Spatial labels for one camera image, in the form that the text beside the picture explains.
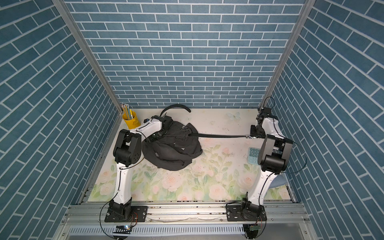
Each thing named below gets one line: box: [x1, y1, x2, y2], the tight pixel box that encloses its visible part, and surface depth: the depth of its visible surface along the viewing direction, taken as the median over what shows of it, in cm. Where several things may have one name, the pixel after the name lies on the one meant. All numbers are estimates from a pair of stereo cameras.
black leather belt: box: [160, 104, 251, 138], surface depth 107 cm
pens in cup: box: [121, 103, 133, 120], surface depth 104 cm
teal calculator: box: [247, 147, 261, 165], surface depth 96 cm
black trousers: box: [142, 121, 203, 171], surface depth 93 cm
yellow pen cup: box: [122, 109, 141, 130], surface depth 105 cm
